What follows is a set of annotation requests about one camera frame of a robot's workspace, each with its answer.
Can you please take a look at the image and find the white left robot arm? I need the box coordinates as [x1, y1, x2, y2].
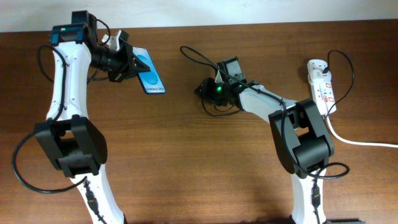
[35, 11, 153, 223]

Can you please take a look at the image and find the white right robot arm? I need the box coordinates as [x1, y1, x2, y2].
[195, 57, 335, 223]

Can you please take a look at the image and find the white power strip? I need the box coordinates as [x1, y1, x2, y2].
[307, 59, 336, 116]

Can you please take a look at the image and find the white power strip cord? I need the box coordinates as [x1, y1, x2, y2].
[323, 114, 398, 149]

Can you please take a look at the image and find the white charger adapter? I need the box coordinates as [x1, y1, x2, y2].
[310, 69, 330, 80]

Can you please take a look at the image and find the blue Galaxy smartphone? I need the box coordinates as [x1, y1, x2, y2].
[133, 47, 166, 95]

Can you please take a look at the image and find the black charging cable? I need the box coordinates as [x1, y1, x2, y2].
[200, 49, 356, 124]

